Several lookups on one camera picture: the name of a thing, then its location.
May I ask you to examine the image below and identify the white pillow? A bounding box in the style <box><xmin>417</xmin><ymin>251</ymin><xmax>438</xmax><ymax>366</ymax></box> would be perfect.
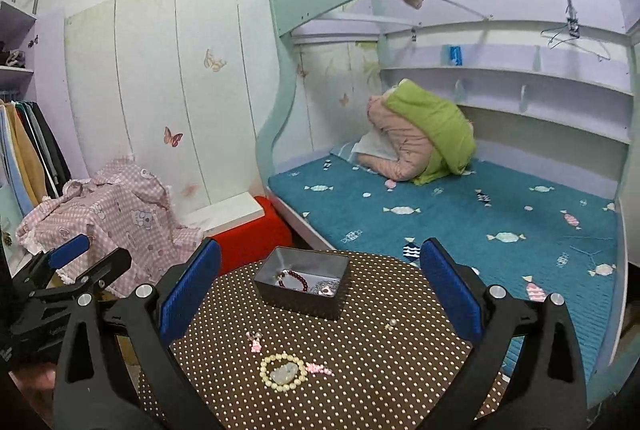
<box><xmin>349</xmin><ymin>130</ymin><xmax>397</xmax><ymax>162</ymax></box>

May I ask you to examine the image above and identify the green blanket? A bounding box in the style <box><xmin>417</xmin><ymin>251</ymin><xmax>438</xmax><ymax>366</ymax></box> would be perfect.
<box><xmin>382</xmin><ymin>79</ymin><xmax>476</xmax><ymax>186</ymax></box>

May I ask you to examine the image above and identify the white wardrobe shelf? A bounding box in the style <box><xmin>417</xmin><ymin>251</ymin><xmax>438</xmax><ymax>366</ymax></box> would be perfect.
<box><xmin>0</xmin><ymin>0</ymin><xmax>39</xmax><ymax>104</ymax></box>

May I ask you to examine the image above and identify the white bead bracelet with pendant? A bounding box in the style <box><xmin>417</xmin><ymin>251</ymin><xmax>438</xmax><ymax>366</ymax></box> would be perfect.
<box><xmin>259</xmin><ymin>352</ymin><xmax>309</xmax><ymax>392</ymax></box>

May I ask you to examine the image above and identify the wire clothes hanger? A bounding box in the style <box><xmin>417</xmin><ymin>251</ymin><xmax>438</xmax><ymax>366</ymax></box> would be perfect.
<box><xmin>540</xmin><ymin>17</ymin><xmax>614</xmax><ymax>62</ymax></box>

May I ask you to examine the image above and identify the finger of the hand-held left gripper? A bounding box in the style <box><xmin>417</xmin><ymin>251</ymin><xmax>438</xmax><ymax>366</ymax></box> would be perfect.
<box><xmin>27</xmin><ymin>247</ymin><xmax>134</xmax><ymax>311</ymax></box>
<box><xmin>12</xmin><ymin>233</ymin><xmax>92</xmax><ymax>291</ymax></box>

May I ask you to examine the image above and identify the red bead bracelet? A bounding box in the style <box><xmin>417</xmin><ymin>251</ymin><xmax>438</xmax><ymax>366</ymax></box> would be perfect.
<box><xmin>276</xmin><ymin>270</ymin><xmax>307</xmax><ymax>292</ymax></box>

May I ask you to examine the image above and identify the pink quilt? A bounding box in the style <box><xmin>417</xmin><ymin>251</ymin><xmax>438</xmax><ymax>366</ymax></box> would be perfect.
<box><xmin>357</xmin><ymin>85</ymin><xmax>437</xmax><ymax>181</ymax></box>

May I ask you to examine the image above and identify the beige butterfly wall sticker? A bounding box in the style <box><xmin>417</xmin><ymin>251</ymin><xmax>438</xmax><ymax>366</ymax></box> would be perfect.
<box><xmin>203</xmin><ymin>49</ymin><xmax>227</xmax><ymax>72</ymax></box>

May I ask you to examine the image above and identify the black hanging garment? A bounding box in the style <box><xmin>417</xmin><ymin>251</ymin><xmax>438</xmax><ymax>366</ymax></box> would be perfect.
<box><xmin>30</xmin><ymin>100</ymin><xmax>74</xmax><ymax>198</ymax></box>

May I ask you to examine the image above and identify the silver chain jewelry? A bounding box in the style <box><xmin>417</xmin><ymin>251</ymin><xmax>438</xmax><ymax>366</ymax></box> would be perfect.
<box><xmin>307</xmin><ymin>277</ymin><xmax>344</xmax><ymax>297</ymax></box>

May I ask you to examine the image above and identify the red stool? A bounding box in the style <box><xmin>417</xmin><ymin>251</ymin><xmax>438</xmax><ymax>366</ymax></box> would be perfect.
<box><xmin>209</xmin><ymin>195</ymin><xmax>294</xmax><ymax>277</ymax></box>

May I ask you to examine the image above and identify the light blue hanging garment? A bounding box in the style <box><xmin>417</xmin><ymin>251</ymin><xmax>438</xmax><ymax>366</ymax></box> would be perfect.
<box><xmin>0</xmin><ymin>103</ymin><xmax>31</xmax><ymax>217</ymax></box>

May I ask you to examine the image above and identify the brown polka dot tablecloth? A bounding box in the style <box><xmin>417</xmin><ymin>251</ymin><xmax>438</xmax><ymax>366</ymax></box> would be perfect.
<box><xmin>137</xmin><ymin>250</ymin><xmax>507</xmax><ymax>430</ymax></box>

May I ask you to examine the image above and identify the pink bear print cloth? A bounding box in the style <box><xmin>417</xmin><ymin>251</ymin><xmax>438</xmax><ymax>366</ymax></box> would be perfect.
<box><xmin>15</xmin><ymin>154</ymin><xmax>204</xmax><ymax>297</ymax></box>

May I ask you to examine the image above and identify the white board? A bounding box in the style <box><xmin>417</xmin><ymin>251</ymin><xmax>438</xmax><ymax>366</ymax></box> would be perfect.
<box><xmin>176</xmin><ymin>191</ymin><xmax>266</xmax><ymax>237</ymax></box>

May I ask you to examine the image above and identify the dark metal jewelry box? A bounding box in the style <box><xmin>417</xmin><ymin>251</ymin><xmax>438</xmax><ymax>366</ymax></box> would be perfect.
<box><xmin>252</xmin><ymin>247</ymin><xmax>351</xmax><ymax>321</ymax></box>

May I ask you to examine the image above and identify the white wall shelf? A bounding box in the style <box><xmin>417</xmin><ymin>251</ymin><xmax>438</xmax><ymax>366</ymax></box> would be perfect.
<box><xmin>379</xmin><ymin>18</ymin><xmax>637</xmax><ymax>146</ymax></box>

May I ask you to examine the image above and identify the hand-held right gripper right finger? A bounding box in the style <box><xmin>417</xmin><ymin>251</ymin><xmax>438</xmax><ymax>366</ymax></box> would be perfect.
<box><xmin>419</xmin><ymin>237</ymin><xmax>589</xmax><ymax>430</ymax></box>

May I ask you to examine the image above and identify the tan hanging garment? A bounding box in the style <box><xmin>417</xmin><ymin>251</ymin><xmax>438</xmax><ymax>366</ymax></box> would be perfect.
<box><xmin>11</xmin><ymin>101</ymin><xmax>51</xmax><ymax>206</ymax></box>

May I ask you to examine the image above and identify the blue candy print bedsheet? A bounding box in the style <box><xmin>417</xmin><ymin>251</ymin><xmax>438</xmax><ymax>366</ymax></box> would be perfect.
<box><xmin>267</xmin><ymin>143</ymin><xmax>622</xmax><ymax>393</ymax></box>

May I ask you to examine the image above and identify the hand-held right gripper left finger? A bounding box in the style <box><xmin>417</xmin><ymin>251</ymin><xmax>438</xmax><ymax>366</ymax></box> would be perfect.
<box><xmin>52</xmin><ymin>237</ymin><xmax>223</xmax><ymax>430</ymax></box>

